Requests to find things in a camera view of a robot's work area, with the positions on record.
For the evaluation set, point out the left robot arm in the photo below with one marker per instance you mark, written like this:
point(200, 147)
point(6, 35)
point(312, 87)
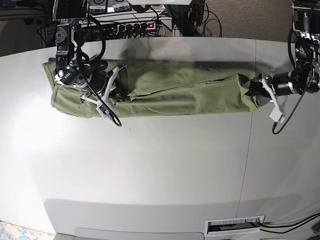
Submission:
point(304, 54)

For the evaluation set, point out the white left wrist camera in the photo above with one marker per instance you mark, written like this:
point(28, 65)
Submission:
point(277, 115)

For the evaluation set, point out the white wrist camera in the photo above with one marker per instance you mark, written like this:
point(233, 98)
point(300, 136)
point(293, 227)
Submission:
point(103, 111)
point(277, 115)

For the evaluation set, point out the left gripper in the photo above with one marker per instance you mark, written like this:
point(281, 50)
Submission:
point(274, 86)

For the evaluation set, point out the black power strip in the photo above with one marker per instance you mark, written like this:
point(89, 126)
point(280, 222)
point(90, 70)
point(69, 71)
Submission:
point(115, 27)

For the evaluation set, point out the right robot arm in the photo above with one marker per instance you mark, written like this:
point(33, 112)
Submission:
point(73, 67)

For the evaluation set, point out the table cable grommet slot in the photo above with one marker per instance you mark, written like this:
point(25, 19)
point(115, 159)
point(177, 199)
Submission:
point(233, 226)

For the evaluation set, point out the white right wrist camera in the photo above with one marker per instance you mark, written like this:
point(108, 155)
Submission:
point(103, 111)

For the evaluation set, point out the green T-shirt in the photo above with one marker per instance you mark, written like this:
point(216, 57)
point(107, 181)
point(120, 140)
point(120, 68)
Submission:
point(155, 88)

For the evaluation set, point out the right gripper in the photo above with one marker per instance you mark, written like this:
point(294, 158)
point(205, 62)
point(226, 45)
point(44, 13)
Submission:
point(107, 86)

